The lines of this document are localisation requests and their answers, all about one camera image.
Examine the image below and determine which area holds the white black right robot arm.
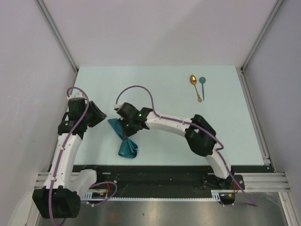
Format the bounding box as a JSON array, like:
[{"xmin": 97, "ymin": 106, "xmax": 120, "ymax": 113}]
[{"xmin": 114, "ymin": 102, "xmax": 234, "ymax": 190}]

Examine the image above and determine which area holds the left aluminium corner post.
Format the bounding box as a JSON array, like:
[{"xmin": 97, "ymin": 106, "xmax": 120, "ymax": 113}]
[{"xmin": 35, "ymin": 0, "xmax": 79, "ymax": 74}]

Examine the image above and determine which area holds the gold metal spoon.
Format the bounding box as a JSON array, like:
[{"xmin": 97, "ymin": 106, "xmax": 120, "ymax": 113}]
[{"xmin": 190, "ymin": 74, "xmax": 203, "ymax": 103}]

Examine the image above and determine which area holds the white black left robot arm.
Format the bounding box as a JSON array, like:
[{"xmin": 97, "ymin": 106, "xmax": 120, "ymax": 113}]
[{"xmin": 32, "ymin": 97, "xmax": 106, "ymax": 219}]

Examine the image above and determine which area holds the aluminium corner post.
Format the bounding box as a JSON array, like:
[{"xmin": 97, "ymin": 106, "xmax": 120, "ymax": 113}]
[
  {"xmin": 35, "ymin": 0, "xmax": 79, "ymax": 74},
  {"xmin": 240, "ymin": 0, "xmax": 285, "ymax": 73}
]

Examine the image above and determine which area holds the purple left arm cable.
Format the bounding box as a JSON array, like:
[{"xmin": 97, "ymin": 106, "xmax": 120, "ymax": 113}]
[{"xmin": 48, "ymin": 87, "xmax": 118, "ymax": 226}]

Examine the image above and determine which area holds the right aluminium corner post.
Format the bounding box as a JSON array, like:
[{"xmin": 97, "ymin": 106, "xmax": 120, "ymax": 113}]
[{"xmin": 240, "ymin": 0, "xmax": 285, "ymax": 73}]

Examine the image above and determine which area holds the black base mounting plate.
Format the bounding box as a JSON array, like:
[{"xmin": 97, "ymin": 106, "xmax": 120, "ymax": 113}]
[{"xmin": 72, "ymin": 165, "xmax": 273, "ymax": 202}]

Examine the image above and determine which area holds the right aluminium side rail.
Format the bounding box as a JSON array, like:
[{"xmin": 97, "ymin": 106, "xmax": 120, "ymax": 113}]
[{"xmin": 236, "ymin": 67, "xmax": 271, "ymax": 166}]

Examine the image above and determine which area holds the teal plastic spoon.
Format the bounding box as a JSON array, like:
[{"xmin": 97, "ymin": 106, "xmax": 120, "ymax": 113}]
[{"xmin": 199, "ymin": 77, "xmax": 206, "ymax": 100}]

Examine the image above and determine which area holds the teal satin napkin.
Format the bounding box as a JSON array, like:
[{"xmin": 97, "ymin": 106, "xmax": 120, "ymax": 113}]
[{"xmin": 108, "ymin": 118, "xmax": 138, "ymax": 159}]

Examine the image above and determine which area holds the white slotted cable duct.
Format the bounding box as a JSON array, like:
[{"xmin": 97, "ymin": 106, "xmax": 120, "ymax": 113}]
[{"xmin": 81, "ymin": 190, "xmax": 220, "ymax": 203}]

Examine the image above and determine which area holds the aluminium front frame rail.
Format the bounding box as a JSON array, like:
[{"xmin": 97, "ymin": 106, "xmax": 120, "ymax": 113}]
[{"xmin": 32, "ymin": 172, "xmax": 292, "ymax": 191}]

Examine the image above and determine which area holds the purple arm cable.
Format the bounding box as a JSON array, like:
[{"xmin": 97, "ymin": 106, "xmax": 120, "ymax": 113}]
[
  {"xmin": 48, "ymin": 87, "xmax": 118, "ymax": 226},
  {"xmin": 114, "ymin": 86, "xmax": 259, "ymax": 208}
]

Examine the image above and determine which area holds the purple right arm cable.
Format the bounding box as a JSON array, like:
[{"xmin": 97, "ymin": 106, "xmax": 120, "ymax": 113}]
[{"xmin": 114, "ymin": 86, "xmax": 259, "ymax": 208}]

